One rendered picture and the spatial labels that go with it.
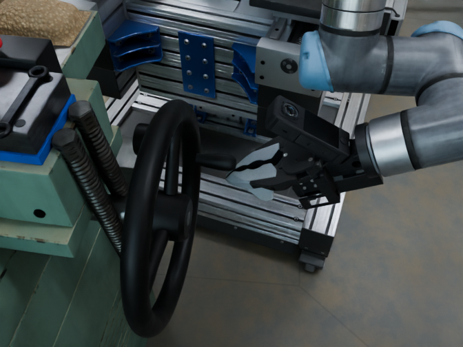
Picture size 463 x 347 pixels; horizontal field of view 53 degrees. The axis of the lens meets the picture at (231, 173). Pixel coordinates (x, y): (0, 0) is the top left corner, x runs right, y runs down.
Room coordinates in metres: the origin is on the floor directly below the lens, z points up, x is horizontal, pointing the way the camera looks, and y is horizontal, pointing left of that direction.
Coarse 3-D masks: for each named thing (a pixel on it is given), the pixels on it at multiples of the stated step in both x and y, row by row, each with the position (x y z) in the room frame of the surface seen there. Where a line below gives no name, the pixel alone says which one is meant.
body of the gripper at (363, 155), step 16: (288, 144) 0.43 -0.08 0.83; (352, 144) 0.41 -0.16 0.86; (288, 160) 0.40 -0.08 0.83; (304, 160) 0.39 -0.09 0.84; (320, 160) 0.39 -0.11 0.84; (352, 160) 0.39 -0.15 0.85; (368, 160) 0.37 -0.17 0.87; (304, 176) 0.38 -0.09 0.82; (320, 176) 0.37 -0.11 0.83; (336, 176) 0.39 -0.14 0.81; (352, 176) 0.38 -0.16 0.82; (368, 176) 0.37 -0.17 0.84; (304, 192) 0.39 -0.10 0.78; (320, 192) 0.38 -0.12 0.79; (336, 192) 0.38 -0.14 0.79; (304, 208) 0.38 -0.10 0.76
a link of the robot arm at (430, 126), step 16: (448, 80) 0.43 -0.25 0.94; (432, 96) 0.41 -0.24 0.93; (448, 96) 0.40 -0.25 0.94; (416, 112) 0.40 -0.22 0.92; (432, 112) 0.39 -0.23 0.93; (448, 112) 0.38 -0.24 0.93; (416, 128) 0.38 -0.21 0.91; (432, 128) 0.37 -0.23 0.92; (448, 128) 0.37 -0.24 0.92; (416, 144) 0.36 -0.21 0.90; (432, 144) 0.36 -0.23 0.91; (448, 144) 0.35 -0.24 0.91; (416, 160) 0.36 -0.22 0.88; (432, 160) 0.35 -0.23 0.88; (448, 160) 0.35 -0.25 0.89
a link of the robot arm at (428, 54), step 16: (416, 32) 0.53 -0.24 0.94; (432, 32) 0.51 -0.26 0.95; (448, 32) 0.50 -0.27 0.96; (400, 48) 0.48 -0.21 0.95; (416, 48) 0.48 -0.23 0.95; (432, 48) 0.48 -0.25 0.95; (448, 48) 0.48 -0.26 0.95; (400, 64) 0.46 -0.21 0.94; (416, 64) 0.46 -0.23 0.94; (432, 64) 0.46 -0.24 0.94; (448, 64) 0.45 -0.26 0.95; (400, 80) 0.45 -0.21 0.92; (416, 80) 0.45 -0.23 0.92; (432, 80) 0.44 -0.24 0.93; (416, 96) 0.44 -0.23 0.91
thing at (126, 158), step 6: (126, 138) 0.64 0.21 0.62; (132, 138) 0.64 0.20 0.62; (126, 144) 0.63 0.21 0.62; (120, 150) 0.61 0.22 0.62; (126, 150) 0.61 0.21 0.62; (132, 150) 0.61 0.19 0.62; (120, 156) 0.60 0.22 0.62; (126, 156) 0.60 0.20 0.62; (132, 156) 0.60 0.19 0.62; (120, 162) 0.58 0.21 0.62; (126, 162) 0.58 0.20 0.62; (132, 162) 0.58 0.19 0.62; (126, 168) 0.57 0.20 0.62; (132, 168) 0.57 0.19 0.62; (126, 174) 0.57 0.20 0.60; (126, 180) 0.57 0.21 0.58
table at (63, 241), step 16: (96, 16) 0.64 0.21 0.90; (80, 32) 0.59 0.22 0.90; (96, 32) 0.63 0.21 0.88; (64, 48) 0.55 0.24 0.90; (80, 48) 0.56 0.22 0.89; (96, 48) 0.61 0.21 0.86; (64, 64) 0.51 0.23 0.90; (80, 64) 0.55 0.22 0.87; (112, 128) 0.42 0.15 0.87; (112, 144) 0.40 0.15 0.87; (0, 224) 0.27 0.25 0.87; (16, 224) 0.27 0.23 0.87; (32, 224) 0.27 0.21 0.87; (48, 224) 0.27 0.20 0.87; (80, 224) 0.28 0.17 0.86; (0, 240) 0.26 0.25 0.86; (16, 240) 0.26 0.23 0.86; (32, 240) 0.26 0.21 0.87; (48, 240) 0.25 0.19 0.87; (64, 240) 0.25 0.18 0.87; (80, 240) 0.27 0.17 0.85; (64, 256) 0.25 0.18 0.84
